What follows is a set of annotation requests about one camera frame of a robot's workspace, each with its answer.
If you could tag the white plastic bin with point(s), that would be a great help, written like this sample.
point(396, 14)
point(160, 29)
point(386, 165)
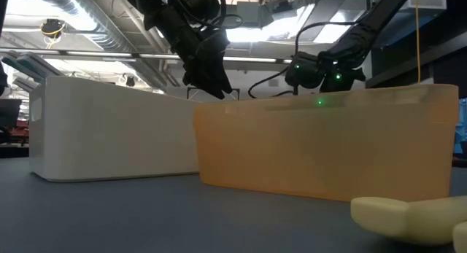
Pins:
point(109, 136)

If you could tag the orange translucent plastic tray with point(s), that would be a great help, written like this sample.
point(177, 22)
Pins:
point(328, 154)

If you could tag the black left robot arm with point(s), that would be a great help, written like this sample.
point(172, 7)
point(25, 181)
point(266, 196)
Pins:
point(153, 1)

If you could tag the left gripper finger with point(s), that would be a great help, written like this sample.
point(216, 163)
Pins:
point(202, 78)
point(223, 70)

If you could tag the silver ceiling duct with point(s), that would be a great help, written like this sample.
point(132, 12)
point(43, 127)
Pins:
point(109, 30)

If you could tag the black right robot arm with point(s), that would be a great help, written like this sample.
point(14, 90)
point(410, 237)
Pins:
point(365, 30)

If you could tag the horizontal ceiling pipe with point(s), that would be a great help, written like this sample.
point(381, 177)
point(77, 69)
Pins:
point(109, 55)

